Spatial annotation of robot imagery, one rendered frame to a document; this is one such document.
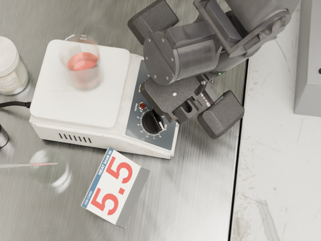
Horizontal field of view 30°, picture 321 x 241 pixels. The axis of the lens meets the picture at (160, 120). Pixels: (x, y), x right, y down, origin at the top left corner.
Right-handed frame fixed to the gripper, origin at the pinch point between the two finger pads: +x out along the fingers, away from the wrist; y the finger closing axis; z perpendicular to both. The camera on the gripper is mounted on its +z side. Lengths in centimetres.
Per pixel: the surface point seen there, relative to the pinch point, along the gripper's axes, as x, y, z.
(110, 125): 3.2, 0.0, 9.6
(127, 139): 4.7, 3.0, 8.1
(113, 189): 8.6, 7.5, 12.4
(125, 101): 4.5, -1.2, 4.8
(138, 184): 8.4, 9.2, 9.0
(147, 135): 4.2, 4.2, 5.4
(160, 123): 2.4, 4.0, 3.7
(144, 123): 3.8, 2.7, 4.9
